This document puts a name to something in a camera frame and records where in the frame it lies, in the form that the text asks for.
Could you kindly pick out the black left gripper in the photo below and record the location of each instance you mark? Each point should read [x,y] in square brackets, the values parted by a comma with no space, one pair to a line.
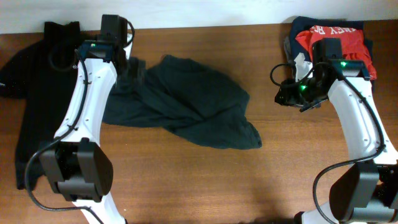
[135,68]

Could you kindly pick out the red printed t-shirt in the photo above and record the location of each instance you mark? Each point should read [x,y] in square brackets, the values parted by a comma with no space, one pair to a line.
[352,43]

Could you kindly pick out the dark green t-shirt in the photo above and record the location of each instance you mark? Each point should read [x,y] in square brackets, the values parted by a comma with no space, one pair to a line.
[190,100]

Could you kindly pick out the black zip-neck sweater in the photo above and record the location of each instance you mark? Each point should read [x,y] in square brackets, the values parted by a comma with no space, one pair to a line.
[44,74]

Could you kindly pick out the navy blue folded garment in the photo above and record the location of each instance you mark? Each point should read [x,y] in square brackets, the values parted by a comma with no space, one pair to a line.
[301,23]

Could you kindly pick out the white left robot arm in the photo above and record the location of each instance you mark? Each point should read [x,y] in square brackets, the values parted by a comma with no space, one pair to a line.
[74,164]

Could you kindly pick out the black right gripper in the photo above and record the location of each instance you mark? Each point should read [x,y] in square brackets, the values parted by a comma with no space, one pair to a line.
[288,97]

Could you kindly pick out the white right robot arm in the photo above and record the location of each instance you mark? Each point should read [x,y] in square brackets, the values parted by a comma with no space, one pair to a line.
[364,188]

